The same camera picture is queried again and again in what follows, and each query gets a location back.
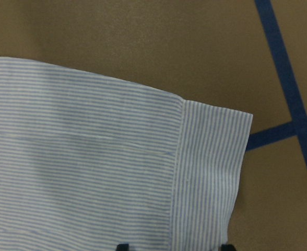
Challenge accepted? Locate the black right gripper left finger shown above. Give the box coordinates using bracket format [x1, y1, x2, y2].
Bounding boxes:
[116, 243, 129, 251]

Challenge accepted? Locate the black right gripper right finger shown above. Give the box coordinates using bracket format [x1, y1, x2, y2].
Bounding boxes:
[220, 244, 235, 251]

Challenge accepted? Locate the blue striped button shirt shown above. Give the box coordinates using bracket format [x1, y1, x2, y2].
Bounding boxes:
[0, 57, 253, 250]

